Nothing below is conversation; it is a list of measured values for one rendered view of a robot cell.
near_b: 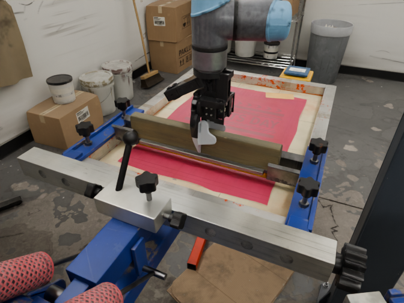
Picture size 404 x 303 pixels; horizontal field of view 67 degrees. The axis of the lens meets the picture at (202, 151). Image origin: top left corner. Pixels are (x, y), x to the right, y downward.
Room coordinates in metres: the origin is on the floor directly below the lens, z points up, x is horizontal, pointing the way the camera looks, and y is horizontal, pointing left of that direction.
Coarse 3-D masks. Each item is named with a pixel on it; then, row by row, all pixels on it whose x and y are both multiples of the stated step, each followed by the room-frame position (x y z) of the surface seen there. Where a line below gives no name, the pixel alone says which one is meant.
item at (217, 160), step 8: (144, 144) 0.70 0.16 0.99; (152, 144) 0.69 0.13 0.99; (160, 144) 0.69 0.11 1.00; (176, 152) 0.66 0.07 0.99; (184, 152) 0.65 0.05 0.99; (192, 152) 0.65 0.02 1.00; (208, 160) 0.63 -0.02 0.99; (216, 160) 0.62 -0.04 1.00; (224, 160) 0.62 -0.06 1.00; (240, 168) 0.59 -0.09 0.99; (248, 168) 0.58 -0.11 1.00; (256, 168) 0.58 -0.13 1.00
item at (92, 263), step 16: (112, 224) 0.37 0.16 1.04; (128, 224) 0.37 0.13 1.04; (96, 240) 0.33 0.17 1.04; (112, 240) 0.33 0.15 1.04; (128, 240) 0.33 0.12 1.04; (144, 240) 0.36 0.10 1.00; (80, 256) 0.30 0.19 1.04; (96, 256) 0.30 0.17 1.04; (112, 256) 0.30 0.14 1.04; (128, 256) 0.32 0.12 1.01; (80, 272) 0.27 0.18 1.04; (96, 272) 0.27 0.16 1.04; (112, 272) 0.29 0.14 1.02
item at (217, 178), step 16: (256, 96) 1.08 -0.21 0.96; (288, 112) 0.95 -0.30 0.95; (288, 128) 0.84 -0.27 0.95; (288, 144) 0.75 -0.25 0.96; (192, 176) 0.60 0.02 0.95; (208, 176) 0.60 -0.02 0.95; (224, 176) 0.60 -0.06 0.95; (240, 176) 0.60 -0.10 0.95; (256, 176) 0.60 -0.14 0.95; (224, 192) 0.54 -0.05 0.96; (240, 192) 0.54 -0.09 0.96; (256, 192) 0.54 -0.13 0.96
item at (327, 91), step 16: (176, 80) 1.16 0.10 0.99; (240, 80) 1.21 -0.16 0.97; (256, 80) 1.19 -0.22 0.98; (272, 80) 1.16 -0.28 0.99; (288, 80) 1.16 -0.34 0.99; (160, 96) 1.00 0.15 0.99; (144, 112) 0.88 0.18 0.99; (320, 112) 0.88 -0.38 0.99; (320, 128) 0.78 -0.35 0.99; (112, 144) 0.73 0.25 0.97; (96, 160) 0.63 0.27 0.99; (192, 192) 0.50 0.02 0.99; (240, 208) 0.46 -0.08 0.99
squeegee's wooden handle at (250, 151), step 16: (144, 128) 0.72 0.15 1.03; (160, 128) 0.70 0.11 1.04; (176, 128) 0.68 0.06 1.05; (176, 144) 0.68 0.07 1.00; (192, 144) 0.66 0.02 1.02; (224, 144) 0.62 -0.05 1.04; (240, 144) 0.61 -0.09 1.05; (256, 144) 0.59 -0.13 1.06; (272, 144) 0.59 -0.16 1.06; (240, 160) 0.60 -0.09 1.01; (256, 160) 0.59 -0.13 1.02; (272, 160) 0.57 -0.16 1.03
